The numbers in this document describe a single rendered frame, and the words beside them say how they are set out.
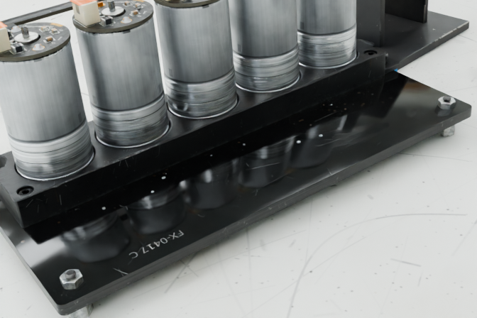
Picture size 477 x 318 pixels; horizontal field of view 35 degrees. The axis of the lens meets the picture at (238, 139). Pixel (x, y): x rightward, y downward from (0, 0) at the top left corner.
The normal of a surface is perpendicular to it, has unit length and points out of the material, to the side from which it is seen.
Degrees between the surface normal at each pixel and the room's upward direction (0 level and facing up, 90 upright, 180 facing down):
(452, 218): 0
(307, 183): 0
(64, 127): 90
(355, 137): 0
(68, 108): 90
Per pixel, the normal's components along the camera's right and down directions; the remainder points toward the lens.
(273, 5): 0.29, 0.48
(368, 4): -0.72, 0.41
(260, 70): -0.14, 0.52
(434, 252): -0.07, -0.85
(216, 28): 0.67, 0.34
